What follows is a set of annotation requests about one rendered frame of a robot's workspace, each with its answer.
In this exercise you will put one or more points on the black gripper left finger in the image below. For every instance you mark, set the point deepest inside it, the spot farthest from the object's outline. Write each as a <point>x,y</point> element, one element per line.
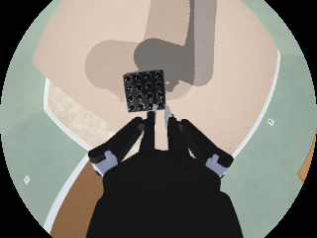
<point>113,152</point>

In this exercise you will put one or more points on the black square box with knobs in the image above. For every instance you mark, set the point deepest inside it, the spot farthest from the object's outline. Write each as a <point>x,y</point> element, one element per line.
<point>150,90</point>

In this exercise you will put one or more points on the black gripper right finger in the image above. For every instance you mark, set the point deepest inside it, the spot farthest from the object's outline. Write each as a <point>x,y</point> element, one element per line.
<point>203,149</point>

